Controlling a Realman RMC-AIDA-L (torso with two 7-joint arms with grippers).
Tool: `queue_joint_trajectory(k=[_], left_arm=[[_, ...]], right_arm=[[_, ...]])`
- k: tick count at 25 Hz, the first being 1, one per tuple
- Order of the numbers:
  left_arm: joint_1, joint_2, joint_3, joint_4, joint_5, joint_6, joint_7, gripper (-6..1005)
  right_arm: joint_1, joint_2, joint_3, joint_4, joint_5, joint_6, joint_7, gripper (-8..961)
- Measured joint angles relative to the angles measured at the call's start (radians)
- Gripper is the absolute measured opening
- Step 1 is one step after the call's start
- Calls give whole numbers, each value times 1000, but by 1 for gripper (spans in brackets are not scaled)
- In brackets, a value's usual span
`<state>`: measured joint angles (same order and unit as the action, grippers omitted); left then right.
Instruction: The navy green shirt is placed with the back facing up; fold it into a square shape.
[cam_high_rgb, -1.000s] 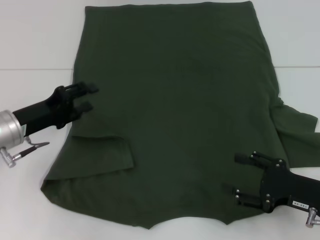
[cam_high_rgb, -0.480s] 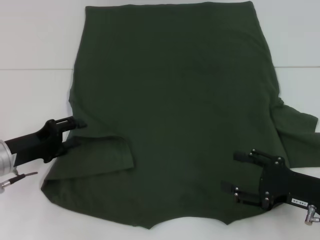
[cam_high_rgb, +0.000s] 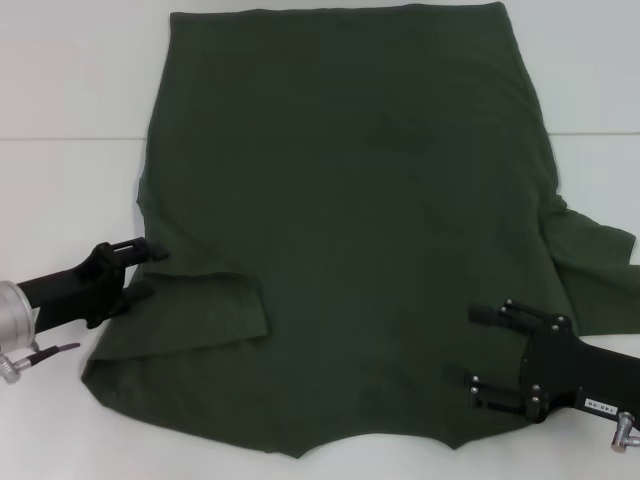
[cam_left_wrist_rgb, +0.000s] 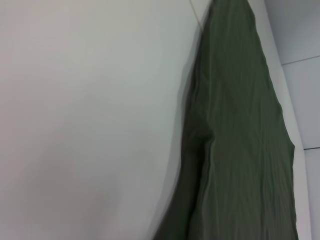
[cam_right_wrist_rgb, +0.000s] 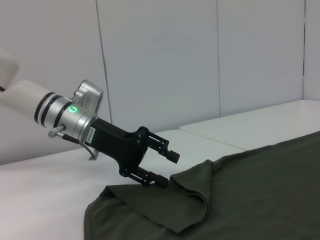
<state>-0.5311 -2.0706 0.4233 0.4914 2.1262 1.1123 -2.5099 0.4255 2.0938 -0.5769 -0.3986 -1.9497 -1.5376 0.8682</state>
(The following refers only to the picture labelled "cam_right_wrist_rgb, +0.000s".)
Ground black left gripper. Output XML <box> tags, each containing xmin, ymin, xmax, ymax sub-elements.
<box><xmin>87</xmin><ymin>117</ymin><xmax>181</xmax><ymax>188</ymax></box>

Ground dark green shirt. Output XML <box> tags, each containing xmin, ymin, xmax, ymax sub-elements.
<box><xmin>84</xmin><ymin>131</ymin><xmax>320</xmax><ymax>240</ymax></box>

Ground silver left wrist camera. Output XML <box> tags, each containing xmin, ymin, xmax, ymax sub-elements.
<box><xmin>73</xmin><ymin>79</ymin><xmax>105</xmax><ymax>115</ymax></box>

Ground left gripper cable silver plug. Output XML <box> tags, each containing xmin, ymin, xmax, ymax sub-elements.
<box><xmin>48</xmin><ymin>124</ymin><xmax>99</xmax><ymax>163</ymax></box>

